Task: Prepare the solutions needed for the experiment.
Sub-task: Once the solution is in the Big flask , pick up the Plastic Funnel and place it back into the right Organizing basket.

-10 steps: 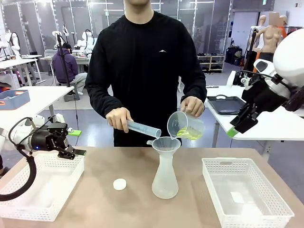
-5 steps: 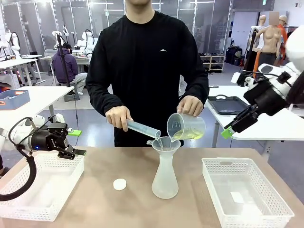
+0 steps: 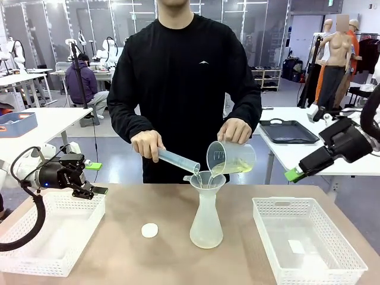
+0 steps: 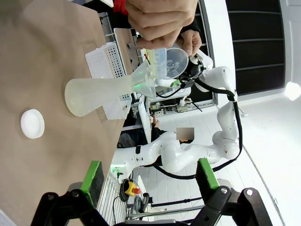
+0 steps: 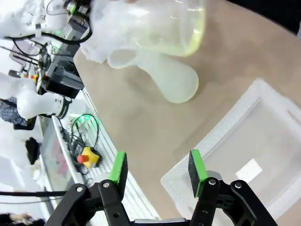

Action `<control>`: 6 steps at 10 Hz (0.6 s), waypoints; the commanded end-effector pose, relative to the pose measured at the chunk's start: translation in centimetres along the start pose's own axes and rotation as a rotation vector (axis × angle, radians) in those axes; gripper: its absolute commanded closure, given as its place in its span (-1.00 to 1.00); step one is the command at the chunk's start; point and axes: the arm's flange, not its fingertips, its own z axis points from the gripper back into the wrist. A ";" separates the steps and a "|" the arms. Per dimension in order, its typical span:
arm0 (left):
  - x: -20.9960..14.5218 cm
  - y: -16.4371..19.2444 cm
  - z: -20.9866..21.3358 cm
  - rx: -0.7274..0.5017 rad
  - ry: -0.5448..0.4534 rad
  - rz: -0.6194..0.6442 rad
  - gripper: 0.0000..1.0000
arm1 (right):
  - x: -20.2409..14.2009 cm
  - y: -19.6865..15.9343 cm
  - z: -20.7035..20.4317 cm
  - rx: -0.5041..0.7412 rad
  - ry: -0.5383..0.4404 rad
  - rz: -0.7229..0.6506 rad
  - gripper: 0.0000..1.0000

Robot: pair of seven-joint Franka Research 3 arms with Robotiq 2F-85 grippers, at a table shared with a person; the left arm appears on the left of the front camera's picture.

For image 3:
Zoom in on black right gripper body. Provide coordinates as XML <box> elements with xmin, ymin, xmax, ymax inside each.
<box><xmin>319</xmin><ymin>117</ymin><xmax>372</xmax><ymax>163</ymax></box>

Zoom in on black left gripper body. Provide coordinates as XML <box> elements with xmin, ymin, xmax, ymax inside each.
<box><xmin>34</xmin><ymin>161</ymin><xmax>88</xmax><ymax>191</ymax></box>

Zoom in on white perforated plastic basket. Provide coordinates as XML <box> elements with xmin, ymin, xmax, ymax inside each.
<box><xmin>0</xmin><ymin>191</ymin><xmax>107</xmax><ymax>277</ymax></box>
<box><xmin>252</xmin><ymin>197</ymin><xmax>369</xmax><ymax>285</ymax></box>

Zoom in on white round flask cap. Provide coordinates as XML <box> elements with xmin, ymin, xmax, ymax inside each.
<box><xmin>141</xmin><ymin>222</ymin><xmax>159</xmax><ymax>239</ymax></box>

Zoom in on clear beaker with yellow liquid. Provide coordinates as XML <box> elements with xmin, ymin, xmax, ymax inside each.
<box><xmin>207</xmin><ymin>140</ymin><xmax>257</xmax><ymax>176</ymax></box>

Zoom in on clear plastic graduated cylinder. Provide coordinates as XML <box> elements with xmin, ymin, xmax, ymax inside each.
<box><xmin>156</xmin><ymin>147</ymin><xmax>201</xmax><ymax>175</ymax></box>

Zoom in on translucent plastic funnel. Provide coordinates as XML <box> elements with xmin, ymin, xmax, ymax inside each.
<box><xmin>183</xmin><ymin>171</ymin><xmax>227</xmax><ymax>197</ymax></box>

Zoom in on translucent plastic conical flask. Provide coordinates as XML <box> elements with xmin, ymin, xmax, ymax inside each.
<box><xmin>189</xmin><ymin>188</ymin><xmax>224</xmax><ymax>249</ymax></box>

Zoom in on person's right forearm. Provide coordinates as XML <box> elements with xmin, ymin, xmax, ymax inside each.
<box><xmin>107</xmin><ymin>103</ymin><xmax>151</xmax><ymax>143</ymax></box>

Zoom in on person's left forearm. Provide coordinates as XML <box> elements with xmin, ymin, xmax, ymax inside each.
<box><xmin>236</xmin><ymin>100</ymin><xmax>262</xmax><ymax>138</ymax></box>

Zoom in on person's right hand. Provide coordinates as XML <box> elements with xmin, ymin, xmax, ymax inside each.
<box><xmin>131</xmin><ymin>129</ymin><xmax>166</xmax><ymax>163</ymax></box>

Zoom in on person's left hand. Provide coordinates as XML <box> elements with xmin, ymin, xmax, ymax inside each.
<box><xmin>217</xmin><ymin>117</ymin><xmax>253</xmax><ymax>145</ymax></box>

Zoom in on black plastic tray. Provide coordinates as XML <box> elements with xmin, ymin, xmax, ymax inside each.
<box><xmin>259</xmin><ymin>118</ymin><xmax>321</xmax><ymax>144</ymax></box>

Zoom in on blue plastic bin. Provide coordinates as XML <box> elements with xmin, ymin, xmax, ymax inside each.
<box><xmin>0</xmin><ymin>112</ymin><xmax>39</xmax><ymax>133</ymax></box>

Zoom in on seated person in purple hoodie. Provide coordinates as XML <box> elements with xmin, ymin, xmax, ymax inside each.
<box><xmin>65</xmin><ymin>53</ymin><xmax>110</xmax><ymax>120</ymax></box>

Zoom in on white square sheet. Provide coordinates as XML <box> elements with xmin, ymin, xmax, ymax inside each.
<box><xmin>287</xmin><ymin>239</ymin><xmax>306</xmax><ymax>255</ymax></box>

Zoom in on black clothes on rack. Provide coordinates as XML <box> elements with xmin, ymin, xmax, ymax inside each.
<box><xmin>355</xmin><ymin>37</ymin><xmax>380</xmax><ymax>75</ymax></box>

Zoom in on black bags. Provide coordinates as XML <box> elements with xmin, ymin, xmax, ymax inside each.
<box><xmin>281</xmin><ymin>58</ymin><xmax>304</xmax><ymax>83</ymax></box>

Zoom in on black tripod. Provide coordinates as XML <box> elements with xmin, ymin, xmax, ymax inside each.
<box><xmin>297</xmin><ymin>35</ymin><xmax>324</xmax><ymax>109</ymax></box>

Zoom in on tan mannequin with grey trousers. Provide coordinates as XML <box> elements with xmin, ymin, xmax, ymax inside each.
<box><xmin>315</xmin><ymin>14</ymin><xmax>354</xmax><ymax>110</ymax></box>

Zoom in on cluttered background desk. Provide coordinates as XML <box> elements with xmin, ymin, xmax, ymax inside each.
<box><xmin>49</xmin><ymin>66</ymin><xmax>115</xmax><ymax>99</ymax></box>

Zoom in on black pole stand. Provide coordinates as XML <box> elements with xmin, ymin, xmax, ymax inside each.
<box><xmin>70</xmin><ymin>41</ymin><xmax>90</xmax><ymax>109</ymax></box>

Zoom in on shoe shelf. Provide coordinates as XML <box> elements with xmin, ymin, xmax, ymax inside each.
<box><xmin>251</xmin><ymin>66</ymin><xmax>281</xmax><ymax>92</ymax></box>

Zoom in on mannequin in orange with hat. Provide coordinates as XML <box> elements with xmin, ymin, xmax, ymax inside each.
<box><xmin>346</xmin><ymin>18</ymin><xmax>362</xmax><ymax>75</ymax></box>

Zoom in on white background workbench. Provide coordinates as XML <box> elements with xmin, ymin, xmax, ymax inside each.
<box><xmin>0</xmin><ymin>72</ymin><xmax>50</xmax><ymax>109</ymax></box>

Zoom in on white mannequin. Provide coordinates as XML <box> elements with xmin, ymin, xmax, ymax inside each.
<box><xmin>322</xmin><ymin>19</ymin><xmax>335</xmax><ymax>65</ymax></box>

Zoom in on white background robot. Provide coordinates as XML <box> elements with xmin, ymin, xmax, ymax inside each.
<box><xmin>94</xmin><ymin>37</ymin><xmax>119</xmax><ymax>65</ymax></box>
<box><xmin>0</xmin><ymin>37</ymin><xmax>27</xmax><ymax>75</ymax></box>

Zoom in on person in black sweater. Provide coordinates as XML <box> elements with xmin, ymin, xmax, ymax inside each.
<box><xmin>106</xmin><ymin>0</ymin><xmax>262</xmax><ymax>184</ymax></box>

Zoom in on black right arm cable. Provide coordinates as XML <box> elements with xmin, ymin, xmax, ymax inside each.
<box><xmin>360</xmin><ymin>91</ymin><xmax>380</xmax><ymax>137</ymax></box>

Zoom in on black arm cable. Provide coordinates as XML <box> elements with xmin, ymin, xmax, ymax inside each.
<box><xmin>360</xmin><ymin>91</ymin><xmax>380</xmax><ymax>137</ymax></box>
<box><xmin>0</xmin><ymin>146</ymin><xmax>48</xmax><ymax>252</ymax></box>

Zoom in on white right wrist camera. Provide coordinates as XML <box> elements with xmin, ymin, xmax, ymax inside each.
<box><xmin>307</xmin><ymin>104</ymin><xmax>332</xmax><ymax>123</ymax></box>

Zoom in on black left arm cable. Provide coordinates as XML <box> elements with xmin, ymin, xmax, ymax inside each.
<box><xmin>0</xmin><ymin>146</ymin><xmax>48</xmax><ymax>252</ymax></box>

